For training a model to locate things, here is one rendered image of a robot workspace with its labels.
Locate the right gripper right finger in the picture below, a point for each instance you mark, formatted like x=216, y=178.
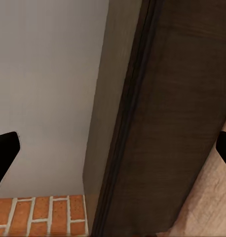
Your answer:
x=221, y=144

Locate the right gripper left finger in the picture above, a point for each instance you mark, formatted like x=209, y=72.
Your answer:
x=9, y=148

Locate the cabinet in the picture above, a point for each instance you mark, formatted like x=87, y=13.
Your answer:
x=159, y=105

